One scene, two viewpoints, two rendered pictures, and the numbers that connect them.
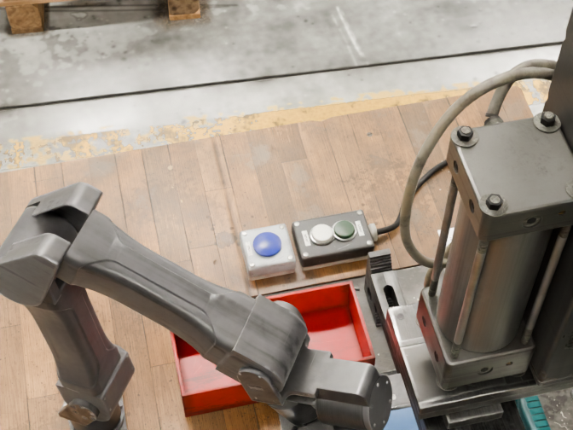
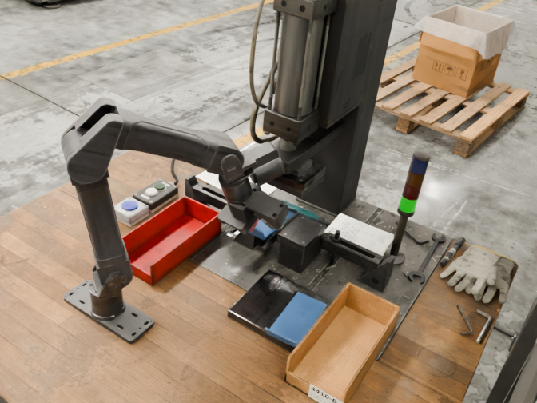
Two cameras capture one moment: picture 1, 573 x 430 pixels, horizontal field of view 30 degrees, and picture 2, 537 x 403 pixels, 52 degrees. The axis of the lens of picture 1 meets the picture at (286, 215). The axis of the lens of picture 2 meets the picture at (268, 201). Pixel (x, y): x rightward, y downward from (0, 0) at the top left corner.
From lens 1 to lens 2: 0.74 m
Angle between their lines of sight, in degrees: 38
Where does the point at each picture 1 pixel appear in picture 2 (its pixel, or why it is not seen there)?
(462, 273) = (296, 62)
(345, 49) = not seen: hidden behind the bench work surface
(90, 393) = (121, 260)
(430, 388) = (285, 157)
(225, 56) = not seen: outside the picture
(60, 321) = (106, 197)
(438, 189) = (181, 165)
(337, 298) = (180, 209)
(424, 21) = not seen: hidden behind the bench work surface
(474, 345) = (304, 109)
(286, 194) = (116, 192)
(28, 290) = (98, 163)
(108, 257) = (140, 120)
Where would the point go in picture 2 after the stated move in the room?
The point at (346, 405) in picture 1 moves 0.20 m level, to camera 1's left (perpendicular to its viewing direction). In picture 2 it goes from (269, 163) to (186, 198)
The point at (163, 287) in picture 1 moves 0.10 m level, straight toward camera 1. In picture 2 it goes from (172, 129) to (217, 148)
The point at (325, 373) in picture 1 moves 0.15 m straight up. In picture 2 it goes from (252, 154) to (258, 81)
